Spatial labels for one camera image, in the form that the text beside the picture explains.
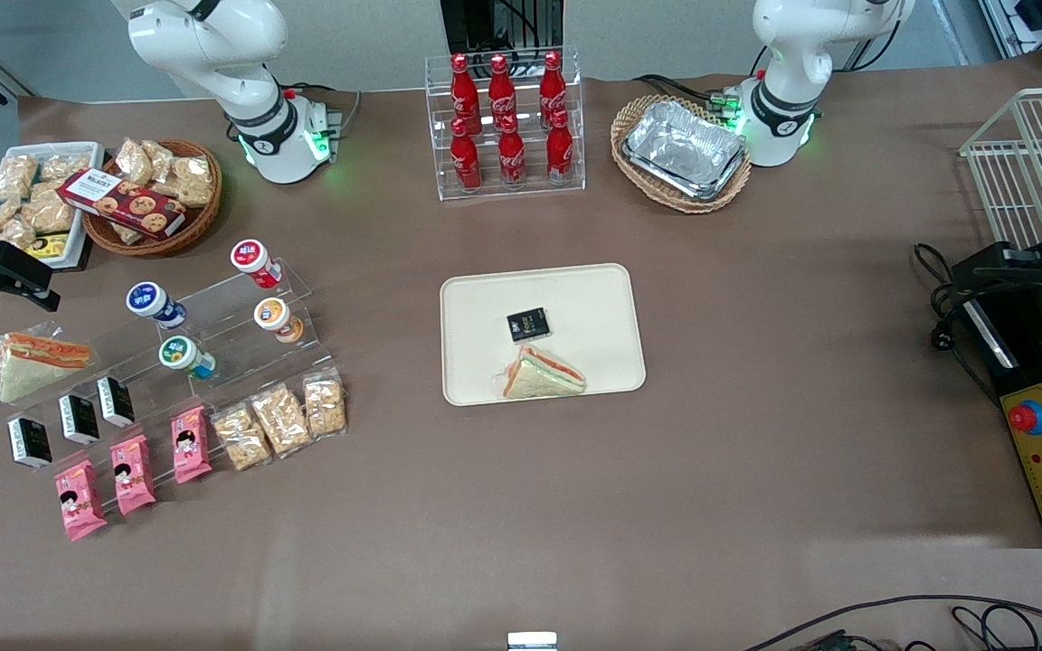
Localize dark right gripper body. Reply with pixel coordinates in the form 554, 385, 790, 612
0, 201, 62, 323

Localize green cap gum bottle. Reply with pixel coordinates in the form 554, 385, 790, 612
158, 335, 218, 382

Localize blue cap gum bottle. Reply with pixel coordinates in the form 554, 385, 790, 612
126, 281, 189, 331

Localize red cap gum bottle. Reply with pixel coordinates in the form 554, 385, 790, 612
231, 239, 285, 291

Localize orange cap gum bottle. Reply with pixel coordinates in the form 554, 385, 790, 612
253, 297, 306, 345

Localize beige plastic tray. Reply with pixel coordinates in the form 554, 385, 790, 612
440, 263, 648, 408

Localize yellow and black packet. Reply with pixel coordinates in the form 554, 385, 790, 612
25, 232, 71, 262

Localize large wrapped triangle sandwich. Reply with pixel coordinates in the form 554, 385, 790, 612
0, 331, 93, 404

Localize red cookie box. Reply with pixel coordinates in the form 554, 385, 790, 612
56, 168, 188, 241

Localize white rectangular dish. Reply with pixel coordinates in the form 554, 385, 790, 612
0, 142, 107, 272

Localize black and white small box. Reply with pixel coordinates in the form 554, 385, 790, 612
95, 375, 137, 429
58, 393, 102, 447
7, 416, 54, 470

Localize red emergency stop button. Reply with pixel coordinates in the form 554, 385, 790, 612
1007, 399, 1042, 438

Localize brown wicker basket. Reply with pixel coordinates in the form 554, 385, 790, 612
81, 138, 224, 259

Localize dark slanted bar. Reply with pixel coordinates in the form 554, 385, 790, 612
0, 38, 35, 102

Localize pink cartoon snack packet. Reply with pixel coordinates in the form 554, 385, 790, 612
53, 459, 109, 543
109, 434, 158, 517
169, 405, 214, 486

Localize clear acrylic tiered stand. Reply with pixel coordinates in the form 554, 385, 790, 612
0, 262, 346, 534

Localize clear bag of rice crisps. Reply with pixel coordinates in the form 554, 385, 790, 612
211, 402, 274, 474
301, 372, 348, 440
249, 382, 315, 460

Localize stack of foil trays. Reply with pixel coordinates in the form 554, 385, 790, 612
621, 99, 749, 203

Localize light wicker basket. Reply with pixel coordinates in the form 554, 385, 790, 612
610, 94, 754, 216

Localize red cola bottle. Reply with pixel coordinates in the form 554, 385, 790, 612
488, 54, 518, 135
449, 52, 482, 137
496, 113, 528, 190
450, 118, 484, 196
538, 50, 568, 127
545, 108, 575, 187

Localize small black snack packet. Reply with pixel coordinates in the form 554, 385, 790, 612
507, 307, 553, 345

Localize clear acrylic bottle rack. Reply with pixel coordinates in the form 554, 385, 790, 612
424, 45, 588, 202

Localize small wrapped triangle sandwich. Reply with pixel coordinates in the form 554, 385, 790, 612
495, 344, 588, 401

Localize black equipment rack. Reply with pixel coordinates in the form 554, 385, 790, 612
440, 0, 566, 57

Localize white wire basket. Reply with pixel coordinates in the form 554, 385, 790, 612
959, 86, 1042, 251

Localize black power cable with plug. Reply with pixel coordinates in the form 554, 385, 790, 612
914, 241, 1003, 403

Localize metal frame shelf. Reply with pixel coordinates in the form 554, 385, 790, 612
976, 0, 1042, 66

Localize black cables at arm base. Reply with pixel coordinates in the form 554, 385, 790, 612
633, 43, 771, 117

